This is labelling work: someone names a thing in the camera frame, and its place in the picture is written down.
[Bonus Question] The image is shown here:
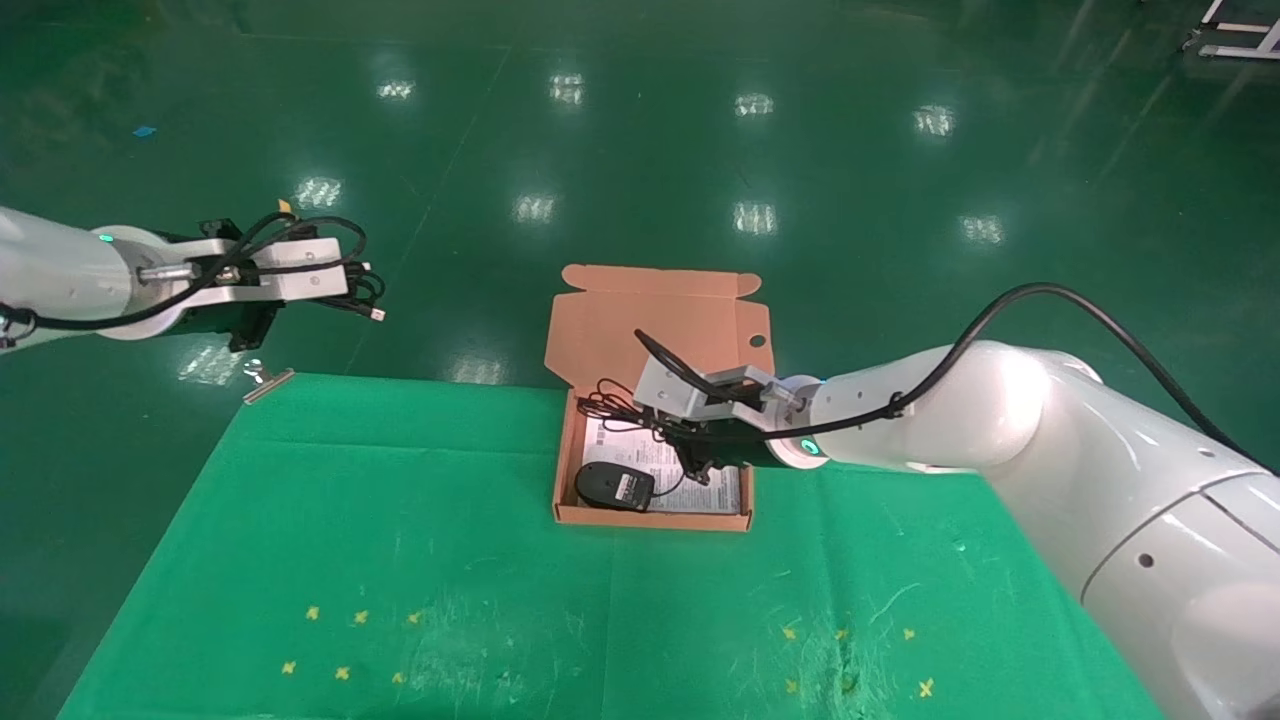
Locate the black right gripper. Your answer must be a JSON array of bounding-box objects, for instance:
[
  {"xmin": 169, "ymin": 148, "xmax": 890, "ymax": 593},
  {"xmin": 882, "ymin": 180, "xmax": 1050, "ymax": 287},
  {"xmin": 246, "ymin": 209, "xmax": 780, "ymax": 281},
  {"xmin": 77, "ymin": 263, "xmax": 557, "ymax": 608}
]
[{"xmin": 658, "ymin": 418, "xmax": 769, "ymax": 487}]

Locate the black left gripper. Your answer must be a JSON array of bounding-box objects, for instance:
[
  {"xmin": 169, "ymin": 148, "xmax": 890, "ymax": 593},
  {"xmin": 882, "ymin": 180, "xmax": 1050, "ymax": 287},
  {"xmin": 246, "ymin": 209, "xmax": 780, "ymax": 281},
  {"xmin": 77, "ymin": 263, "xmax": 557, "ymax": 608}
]
[{"xmin": 190, "ymin": 262, "xmax": 374, "ymax": 353}]

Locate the black data cable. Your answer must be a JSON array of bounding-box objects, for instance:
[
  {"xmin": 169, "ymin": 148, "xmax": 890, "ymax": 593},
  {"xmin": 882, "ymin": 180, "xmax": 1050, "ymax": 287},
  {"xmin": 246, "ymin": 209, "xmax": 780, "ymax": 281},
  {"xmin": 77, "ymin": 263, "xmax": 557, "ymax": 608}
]
[{"xmin": 318, "ymin": 262, "xmax": 388, "ymax": 323}]

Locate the black wired computer mouse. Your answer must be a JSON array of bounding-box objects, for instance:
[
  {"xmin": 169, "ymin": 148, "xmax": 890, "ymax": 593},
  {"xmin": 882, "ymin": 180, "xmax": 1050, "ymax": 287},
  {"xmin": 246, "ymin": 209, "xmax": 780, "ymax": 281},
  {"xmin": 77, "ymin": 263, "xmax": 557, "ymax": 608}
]
[{"xmin": 576, "ymin": 378, "xmax": 713, "ymax": 514}]

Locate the orange cardboard box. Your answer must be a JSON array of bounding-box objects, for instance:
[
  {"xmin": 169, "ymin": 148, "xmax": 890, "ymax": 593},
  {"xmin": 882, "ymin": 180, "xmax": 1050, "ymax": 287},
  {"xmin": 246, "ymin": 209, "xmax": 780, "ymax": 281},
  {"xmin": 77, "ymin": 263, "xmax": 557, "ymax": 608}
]
[{"xmin": 545, "ymin": 265, "xmax": 776, "ymax": 532}]

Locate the white printed paper manual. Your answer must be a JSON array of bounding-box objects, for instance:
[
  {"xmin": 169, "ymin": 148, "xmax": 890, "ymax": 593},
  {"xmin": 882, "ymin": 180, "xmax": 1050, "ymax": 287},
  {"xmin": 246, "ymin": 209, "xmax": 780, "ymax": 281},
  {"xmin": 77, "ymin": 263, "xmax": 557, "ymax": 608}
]
[{"xmin": 580, "ymin": 414, "xmax": 743, "ymax": 516}]

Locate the silver metal binder clip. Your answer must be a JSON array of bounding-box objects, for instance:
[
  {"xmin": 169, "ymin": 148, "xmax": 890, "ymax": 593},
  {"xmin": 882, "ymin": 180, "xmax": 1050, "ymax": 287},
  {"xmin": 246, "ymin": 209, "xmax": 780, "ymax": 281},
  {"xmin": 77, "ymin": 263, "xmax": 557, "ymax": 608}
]
[{"xmin": 243, "ymin": 360, "xmax": 297, "ymax": 405}]

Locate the green table cloth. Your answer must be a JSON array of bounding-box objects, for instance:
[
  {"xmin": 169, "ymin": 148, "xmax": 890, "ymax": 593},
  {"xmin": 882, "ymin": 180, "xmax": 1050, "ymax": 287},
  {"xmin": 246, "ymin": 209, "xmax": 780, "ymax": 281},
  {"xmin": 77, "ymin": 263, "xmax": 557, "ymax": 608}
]
[{"xmin": 55, "ymin": 373, "xmax": 1166, "ymax": 720}]

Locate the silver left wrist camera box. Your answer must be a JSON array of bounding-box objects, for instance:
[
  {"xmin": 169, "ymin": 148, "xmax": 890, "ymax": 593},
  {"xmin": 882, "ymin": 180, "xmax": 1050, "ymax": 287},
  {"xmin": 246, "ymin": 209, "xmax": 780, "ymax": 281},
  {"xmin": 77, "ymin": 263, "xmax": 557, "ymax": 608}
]
[{"xmin": 140, "ymin": 238, "xmax": 352, "ymax": 307}]

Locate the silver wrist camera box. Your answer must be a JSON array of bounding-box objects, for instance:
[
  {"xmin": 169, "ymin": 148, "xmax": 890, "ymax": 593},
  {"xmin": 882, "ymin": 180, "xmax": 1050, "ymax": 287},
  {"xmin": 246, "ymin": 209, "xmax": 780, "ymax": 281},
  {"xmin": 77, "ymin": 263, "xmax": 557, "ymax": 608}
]
[
  {"xmin": 140, "ymin": 238, "xmax": 352, "ymax": 307},
  {"xmin": 635, "ymin": 360, "xmax": 801, "ymax": 433}
]

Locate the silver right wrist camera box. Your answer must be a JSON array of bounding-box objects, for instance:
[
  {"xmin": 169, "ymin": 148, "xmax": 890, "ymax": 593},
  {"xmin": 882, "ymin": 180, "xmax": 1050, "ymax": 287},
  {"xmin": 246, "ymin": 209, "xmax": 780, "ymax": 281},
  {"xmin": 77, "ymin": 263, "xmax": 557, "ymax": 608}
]
[{"xmin": 635, "ymin": 360, "xmax": 801, "ymax": 433}]

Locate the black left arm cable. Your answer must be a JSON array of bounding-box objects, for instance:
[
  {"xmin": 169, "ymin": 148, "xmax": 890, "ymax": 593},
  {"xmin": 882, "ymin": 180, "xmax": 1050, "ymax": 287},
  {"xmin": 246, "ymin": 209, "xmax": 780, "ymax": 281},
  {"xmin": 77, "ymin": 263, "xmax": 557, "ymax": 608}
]
[{"xmin": 0, "ymin": 213, "xmax": 369, "ymax": 333}]

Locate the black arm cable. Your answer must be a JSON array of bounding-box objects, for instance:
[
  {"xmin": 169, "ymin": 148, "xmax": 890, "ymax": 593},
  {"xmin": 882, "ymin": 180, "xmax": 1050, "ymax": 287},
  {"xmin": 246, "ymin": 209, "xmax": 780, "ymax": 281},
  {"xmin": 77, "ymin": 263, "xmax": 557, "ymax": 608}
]
[
  {"xmin": 633, "ymin": 283, "xmax": 1280, "ymax": 479},
  {"xmin": 0, "ymin": 213, "xmax": 369, "ymax": 333}
]

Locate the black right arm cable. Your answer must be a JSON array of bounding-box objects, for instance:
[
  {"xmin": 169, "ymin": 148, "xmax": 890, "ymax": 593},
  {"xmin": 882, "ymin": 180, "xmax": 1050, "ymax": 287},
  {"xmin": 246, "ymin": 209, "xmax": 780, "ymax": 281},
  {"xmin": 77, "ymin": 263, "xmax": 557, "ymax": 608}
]
[{"xmin": 633, "ymin": 283, "xmax": 1280, "ymax": 479}]

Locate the white metal frame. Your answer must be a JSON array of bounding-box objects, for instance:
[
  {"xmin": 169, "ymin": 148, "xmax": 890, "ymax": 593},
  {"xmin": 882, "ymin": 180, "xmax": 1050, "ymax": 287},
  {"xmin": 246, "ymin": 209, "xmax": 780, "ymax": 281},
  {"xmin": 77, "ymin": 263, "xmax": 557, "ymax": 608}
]
[{"xmin": 1183, "ymin": 0, "xmax": 1280, "ymax": 62}]

